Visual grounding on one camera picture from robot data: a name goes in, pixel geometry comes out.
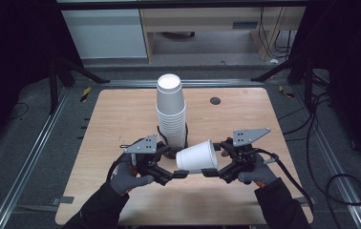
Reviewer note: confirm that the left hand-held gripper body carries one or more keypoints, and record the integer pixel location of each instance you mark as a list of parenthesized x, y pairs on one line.
[(143, 146)]

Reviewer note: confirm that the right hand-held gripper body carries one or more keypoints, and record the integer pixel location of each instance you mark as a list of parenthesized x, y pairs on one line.
[(245, 136)]

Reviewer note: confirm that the single white paper cup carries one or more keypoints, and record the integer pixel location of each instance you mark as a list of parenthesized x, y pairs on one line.
[(197, 157)]

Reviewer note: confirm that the stack of white paper cups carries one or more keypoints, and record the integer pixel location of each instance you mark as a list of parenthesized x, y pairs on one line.
[(170, 108)]

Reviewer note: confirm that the person's right hand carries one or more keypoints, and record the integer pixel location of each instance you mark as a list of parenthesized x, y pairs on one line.
[(259, 175)]

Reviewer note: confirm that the person's left hand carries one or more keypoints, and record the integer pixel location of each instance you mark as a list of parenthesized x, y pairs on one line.
[(126, 178)]

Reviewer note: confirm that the round table grommet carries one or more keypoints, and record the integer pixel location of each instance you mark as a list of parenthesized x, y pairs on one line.
[(215, 100)]

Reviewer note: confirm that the yellow black tape strip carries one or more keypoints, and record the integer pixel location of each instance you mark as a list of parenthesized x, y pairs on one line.
[(286, 93), (85, 94)]

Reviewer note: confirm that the small white crumpled scrap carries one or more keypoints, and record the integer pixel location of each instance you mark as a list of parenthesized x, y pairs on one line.
[(274, 61)]

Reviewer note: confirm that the black metal stand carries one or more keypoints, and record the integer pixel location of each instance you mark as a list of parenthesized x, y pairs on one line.
[(53, 89), (309, 86)]

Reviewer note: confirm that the grey tape patch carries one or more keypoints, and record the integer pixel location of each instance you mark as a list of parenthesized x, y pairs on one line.
[(64, 200)]

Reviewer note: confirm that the white cabinet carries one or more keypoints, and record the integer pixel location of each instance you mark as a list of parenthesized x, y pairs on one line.
[(105, 33)]

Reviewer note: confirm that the light wooden desk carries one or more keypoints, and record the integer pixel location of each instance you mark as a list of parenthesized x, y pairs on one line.
[(201, 19)]

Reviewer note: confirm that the black curtain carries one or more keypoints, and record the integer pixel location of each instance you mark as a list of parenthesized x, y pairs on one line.
[(13, 63), (353, 63)]

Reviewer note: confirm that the aluminium floor rail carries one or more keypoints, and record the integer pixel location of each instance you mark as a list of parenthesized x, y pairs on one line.
[(25, 165), (337, 178)]

